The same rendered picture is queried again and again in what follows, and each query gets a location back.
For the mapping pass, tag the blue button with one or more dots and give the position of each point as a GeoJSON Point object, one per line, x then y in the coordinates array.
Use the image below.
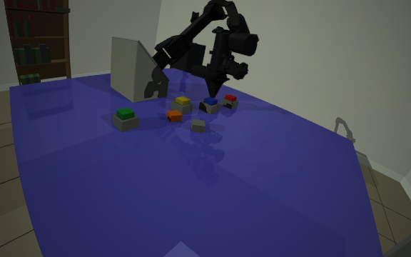
{"type": "Point", "coordinates": [209, 105]}

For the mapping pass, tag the green button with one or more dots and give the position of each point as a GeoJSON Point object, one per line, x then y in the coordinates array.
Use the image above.
{"type": "Point", "coordinates": [125, 119]}

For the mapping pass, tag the orange block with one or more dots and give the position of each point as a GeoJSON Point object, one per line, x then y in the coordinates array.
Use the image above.
{"type": "Point", "coordinates": [174, 116]}

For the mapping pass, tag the yellow button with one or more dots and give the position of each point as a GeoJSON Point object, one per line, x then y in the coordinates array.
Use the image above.
{"type": "Point", "coordinates": [182, 104]}

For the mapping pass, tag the red button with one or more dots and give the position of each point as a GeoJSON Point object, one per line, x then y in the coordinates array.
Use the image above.
{"type": "Point", "coordinates": [229, 101]}

